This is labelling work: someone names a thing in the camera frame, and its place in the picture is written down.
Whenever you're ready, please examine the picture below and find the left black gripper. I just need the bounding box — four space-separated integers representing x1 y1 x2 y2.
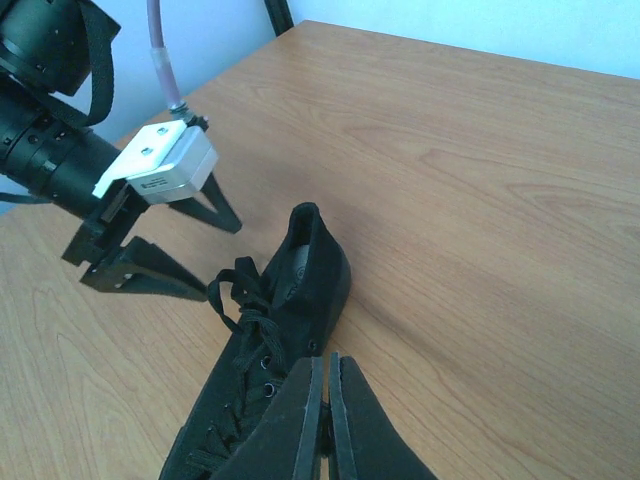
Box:
62 173 242 302

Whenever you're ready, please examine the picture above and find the black sneaker one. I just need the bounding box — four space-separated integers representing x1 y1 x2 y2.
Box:
160 202 351 479

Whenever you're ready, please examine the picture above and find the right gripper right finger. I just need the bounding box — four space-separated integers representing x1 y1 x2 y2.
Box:
329 353 437 480

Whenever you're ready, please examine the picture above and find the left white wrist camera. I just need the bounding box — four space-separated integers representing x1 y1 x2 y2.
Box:
92 120 218 205

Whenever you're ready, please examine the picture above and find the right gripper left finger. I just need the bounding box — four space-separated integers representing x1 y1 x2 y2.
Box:
213 357 324 480

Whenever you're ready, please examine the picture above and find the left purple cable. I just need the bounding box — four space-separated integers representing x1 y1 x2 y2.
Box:
145 0 201 126

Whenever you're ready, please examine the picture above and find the left black corner post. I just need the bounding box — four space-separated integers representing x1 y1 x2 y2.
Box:
264 0 294 36

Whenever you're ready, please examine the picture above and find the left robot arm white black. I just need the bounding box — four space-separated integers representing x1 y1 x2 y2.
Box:
1 1 242 301

